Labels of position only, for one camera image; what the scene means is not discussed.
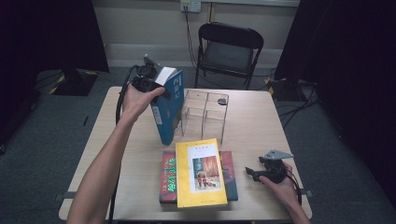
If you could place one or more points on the yellow book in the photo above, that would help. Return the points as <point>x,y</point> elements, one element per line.
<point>186,186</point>

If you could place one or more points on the black curtain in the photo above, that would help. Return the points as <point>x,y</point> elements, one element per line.
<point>46,31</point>
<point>348,62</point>

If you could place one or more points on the person's right hand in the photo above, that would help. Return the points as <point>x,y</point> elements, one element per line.
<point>285,191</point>

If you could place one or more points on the small black round knob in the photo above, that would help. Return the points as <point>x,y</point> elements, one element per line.
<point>222,101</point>

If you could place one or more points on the small black marker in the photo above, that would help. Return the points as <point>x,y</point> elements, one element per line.
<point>85,120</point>

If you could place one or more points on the black folding chair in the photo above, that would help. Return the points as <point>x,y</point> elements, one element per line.
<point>229,53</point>

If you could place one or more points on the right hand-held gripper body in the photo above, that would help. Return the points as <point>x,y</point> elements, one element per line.
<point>275,171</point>

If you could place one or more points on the person's left hand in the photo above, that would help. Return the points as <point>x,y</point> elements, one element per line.
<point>137,102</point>

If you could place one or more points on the red illustrated book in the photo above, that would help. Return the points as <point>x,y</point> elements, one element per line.
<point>167,177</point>

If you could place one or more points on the clear acrylic book rack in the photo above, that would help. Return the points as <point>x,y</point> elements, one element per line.
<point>205,112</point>

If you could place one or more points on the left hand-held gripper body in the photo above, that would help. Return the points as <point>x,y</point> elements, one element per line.
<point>144,77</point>

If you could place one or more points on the grey flat bracket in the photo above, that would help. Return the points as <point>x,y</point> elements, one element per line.
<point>67,196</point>
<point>308,193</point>

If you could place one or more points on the thick blue book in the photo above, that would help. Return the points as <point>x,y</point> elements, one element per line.
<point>168,115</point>

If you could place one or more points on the black stand base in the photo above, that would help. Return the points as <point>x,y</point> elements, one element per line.
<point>74,82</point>
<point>283,90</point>

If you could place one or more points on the white wall socket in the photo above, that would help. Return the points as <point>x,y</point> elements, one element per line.
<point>190,5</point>

